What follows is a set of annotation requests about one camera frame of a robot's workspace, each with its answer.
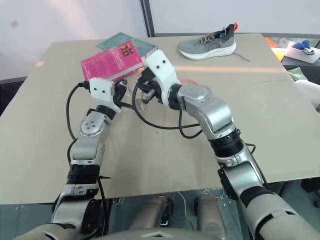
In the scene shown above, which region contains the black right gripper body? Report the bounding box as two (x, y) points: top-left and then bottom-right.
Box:
(140, 67), (164, 101)

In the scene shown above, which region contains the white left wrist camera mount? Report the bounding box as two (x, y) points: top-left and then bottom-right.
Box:
(88, 77), (121, 113)

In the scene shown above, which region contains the grey sneaker with white sole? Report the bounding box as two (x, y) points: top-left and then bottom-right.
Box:
(177, 21), (251, 62)

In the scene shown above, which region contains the blue soft toy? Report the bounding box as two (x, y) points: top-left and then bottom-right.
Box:
(293, 39), (315, 55)

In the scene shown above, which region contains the clear glass mug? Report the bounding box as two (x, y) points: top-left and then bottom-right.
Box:
(121, 76), (149, 112)

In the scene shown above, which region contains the orange and yellow bag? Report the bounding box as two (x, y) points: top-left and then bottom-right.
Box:
(264, 36), (288, 62)

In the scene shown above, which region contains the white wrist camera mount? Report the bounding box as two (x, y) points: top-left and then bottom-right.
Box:
(88, 77), (121, 113)
(143, 49), (182, 105)

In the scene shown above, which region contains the grey robot torso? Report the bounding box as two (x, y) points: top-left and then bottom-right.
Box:
(13, 219), (253, 240)

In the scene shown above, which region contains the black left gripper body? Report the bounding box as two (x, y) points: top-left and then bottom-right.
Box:
(110, 81), (124, 106)

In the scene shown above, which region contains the white open box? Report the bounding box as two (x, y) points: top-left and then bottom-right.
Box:
(284, 41), (320, 64)

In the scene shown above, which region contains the black furniture block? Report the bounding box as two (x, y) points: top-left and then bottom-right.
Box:
(0, 75), (29, 117)

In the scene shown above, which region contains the pink bowl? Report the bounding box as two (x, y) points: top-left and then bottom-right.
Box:
(179, 78), (199, 87)

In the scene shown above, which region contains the dark vertical post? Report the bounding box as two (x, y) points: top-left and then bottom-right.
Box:
(139, 0), (156, 38)

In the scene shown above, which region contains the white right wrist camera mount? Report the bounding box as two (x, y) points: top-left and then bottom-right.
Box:
(143, 49), (182, 105)

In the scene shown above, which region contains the teal book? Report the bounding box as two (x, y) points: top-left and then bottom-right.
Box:
(96, 31), (159, 62)

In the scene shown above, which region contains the green cloth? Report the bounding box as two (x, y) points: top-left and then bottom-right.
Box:
(286, 66), (309, 81)

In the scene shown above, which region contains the pink book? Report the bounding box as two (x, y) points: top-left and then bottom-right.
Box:
(80, 39), (146, 82)

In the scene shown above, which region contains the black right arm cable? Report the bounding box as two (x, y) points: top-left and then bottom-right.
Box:
(131, 82), (204, 139)

